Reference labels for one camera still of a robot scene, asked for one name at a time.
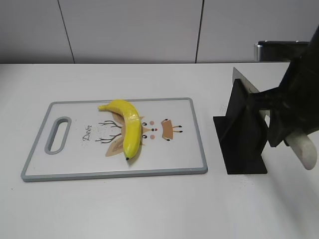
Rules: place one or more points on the black knife stand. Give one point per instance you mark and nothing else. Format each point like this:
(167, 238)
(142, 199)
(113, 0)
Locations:
(242, 134)

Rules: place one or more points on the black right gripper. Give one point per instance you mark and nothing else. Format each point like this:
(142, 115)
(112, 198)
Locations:
(293, 104)

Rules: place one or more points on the white grey cutting board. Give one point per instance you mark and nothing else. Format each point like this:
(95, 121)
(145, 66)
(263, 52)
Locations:
(76, 141)

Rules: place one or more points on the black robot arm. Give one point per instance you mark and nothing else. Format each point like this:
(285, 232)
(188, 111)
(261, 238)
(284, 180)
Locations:
(287, 51)

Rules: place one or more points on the yellow plastic banana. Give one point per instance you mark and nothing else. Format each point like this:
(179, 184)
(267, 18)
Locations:
(133, 125)

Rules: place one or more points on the white handled kitchen knife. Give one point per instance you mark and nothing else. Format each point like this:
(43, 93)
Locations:
(298, 141)

